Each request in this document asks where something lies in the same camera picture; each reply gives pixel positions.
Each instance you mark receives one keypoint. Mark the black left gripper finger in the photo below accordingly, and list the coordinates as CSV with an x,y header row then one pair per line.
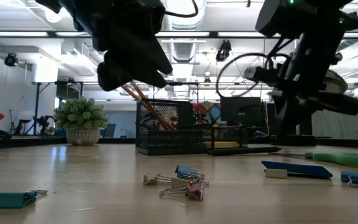
x,y
126,79
141,60

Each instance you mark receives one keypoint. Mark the orange pencil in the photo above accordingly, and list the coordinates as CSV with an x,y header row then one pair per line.
x,y
130,92
148,99

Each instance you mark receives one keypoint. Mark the black mesh desk organizer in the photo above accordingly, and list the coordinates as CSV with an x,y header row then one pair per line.
x,y
172,141

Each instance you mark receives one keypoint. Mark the blue binder clip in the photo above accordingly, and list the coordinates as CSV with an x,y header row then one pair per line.
x,y
354,177
185,171

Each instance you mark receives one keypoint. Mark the yellow sticky note pad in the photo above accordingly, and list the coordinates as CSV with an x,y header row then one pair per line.
x,y
224,145

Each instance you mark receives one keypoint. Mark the pink binder clip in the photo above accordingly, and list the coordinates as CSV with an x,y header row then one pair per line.
x,y
196,190

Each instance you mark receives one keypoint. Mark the black pen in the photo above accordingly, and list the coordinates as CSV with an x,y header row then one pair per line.
x,y
244,151

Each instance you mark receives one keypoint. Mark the blue white-ended item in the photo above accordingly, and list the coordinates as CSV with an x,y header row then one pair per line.
x,y
300,170

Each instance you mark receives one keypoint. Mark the teal binder clip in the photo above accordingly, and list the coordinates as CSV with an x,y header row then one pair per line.
x,y
9,200

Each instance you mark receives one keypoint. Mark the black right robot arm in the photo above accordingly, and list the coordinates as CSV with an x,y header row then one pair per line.
x,y
306,68

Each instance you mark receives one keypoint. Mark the green plant in white pot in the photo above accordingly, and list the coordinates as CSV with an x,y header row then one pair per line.
x,y
81,121

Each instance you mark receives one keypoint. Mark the black desk lamp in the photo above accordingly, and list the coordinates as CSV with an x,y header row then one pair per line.
x,y
337,82

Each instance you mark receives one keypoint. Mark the colourful patterned board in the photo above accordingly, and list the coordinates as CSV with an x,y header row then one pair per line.
x,y
208,112

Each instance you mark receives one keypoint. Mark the white globe lamp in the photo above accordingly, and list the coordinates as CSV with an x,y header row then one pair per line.
x,y
25,116

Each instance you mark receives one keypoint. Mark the black monitor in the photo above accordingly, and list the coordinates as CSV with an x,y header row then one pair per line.
x,y
240,110

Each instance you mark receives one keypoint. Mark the pale green curtain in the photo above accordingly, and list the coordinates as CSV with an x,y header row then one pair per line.
x,y
334,126

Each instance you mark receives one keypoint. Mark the black ceiling camera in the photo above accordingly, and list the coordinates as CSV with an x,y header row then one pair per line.
x,y
11,59
223,51

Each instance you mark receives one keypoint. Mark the black table frame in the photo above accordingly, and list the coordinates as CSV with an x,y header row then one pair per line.
x,y
26,142

